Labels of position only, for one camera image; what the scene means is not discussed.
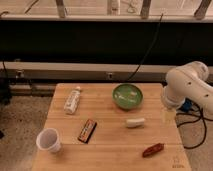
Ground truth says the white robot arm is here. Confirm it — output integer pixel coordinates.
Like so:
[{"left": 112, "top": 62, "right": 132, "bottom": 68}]
[{"left": 161, "top": 61, "right": 213, "bottom": 123}]

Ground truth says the green ceramic bowl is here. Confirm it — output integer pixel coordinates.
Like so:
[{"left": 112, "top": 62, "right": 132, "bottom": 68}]
[{"left": 112, "top": 83, "right": 143, "bottom": 110}]

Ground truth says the blue power box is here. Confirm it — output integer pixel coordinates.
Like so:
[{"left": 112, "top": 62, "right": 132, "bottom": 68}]
[{"left": 180, "top": 99, "right": 192, "bottom": 112}]

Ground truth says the white oblong block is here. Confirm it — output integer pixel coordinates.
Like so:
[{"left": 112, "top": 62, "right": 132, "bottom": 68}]
[{"left": 126, "top": 118, "right": 145, "bottom": 128}]

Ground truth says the wooden table top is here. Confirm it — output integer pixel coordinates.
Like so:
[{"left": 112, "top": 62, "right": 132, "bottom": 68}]
[{"left": 32, "top": 83, "right": 191, "bottom": 171}]

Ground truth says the orange black candy bar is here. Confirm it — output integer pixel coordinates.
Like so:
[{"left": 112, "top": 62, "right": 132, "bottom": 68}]
[{"left": 78, "top": 119, "right": 97, "bottom": 143}]

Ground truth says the white plastic cup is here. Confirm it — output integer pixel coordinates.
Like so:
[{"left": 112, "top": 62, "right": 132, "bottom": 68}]
[{"left": 36, "top": 128, "right": 61, "bottom": 153}]

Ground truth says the black floor cable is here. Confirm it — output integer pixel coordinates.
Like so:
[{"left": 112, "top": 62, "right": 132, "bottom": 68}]
[{"left": 175, "top": 101, "right": 213, "bottom": 150}]

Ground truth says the black hanging cable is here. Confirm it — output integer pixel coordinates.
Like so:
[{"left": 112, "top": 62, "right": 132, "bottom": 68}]
[{"left": 125, "top": 12, "right": 165, "bottom": 83}]

